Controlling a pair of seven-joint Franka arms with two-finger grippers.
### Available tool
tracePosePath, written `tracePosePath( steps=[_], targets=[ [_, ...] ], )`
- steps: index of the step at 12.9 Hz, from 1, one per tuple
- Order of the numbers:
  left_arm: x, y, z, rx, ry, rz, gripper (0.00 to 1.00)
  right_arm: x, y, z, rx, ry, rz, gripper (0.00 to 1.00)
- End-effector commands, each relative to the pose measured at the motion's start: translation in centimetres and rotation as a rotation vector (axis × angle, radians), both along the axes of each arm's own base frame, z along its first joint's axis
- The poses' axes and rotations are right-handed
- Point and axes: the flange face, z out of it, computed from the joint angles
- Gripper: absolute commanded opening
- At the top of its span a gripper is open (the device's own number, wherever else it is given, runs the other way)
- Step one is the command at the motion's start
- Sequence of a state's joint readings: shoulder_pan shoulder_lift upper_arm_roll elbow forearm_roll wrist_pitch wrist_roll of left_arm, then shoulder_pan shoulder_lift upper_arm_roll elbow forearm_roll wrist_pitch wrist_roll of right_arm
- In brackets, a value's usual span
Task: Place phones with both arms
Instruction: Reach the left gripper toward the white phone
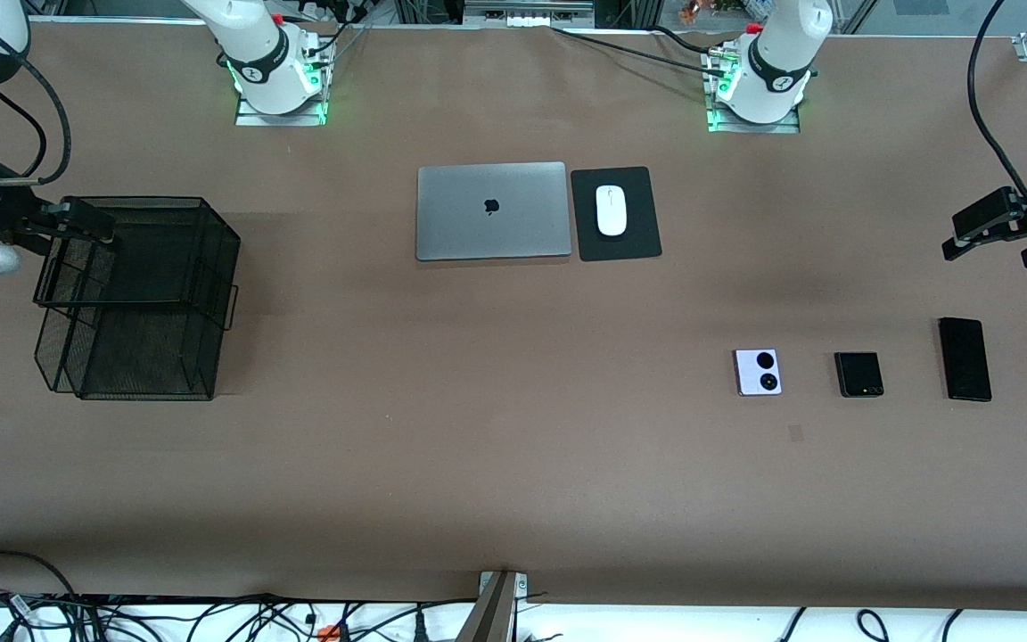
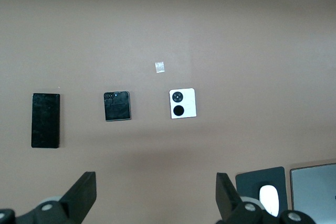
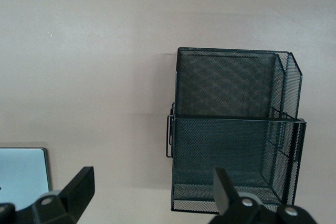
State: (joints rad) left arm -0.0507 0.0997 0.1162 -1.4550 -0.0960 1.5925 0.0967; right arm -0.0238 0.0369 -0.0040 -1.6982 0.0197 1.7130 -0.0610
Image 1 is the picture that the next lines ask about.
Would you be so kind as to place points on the black slab phone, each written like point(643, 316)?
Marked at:
point(965, 359)

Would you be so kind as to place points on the black flip phone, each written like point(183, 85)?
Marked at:
point(858, 370)

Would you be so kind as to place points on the white flip phone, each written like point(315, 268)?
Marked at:
point(750, 379)

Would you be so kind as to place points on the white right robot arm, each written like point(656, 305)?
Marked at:
point(255, 53)

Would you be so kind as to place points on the black mouse pad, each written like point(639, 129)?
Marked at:
point(643, 214)

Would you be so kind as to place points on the silver closed laptop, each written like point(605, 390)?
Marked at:
point(460, 214)

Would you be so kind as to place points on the white computer mouse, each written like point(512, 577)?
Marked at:
point(612, 211)

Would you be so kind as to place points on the orange connector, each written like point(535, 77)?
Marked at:
point(328, 633)

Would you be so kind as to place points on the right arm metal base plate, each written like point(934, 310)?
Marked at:
point(250, 119)

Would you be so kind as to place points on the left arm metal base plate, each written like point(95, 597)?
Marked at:
point(790, 127)

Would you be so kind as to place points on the metal camera mount pole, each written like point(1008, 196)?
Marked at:
point(491, 615)

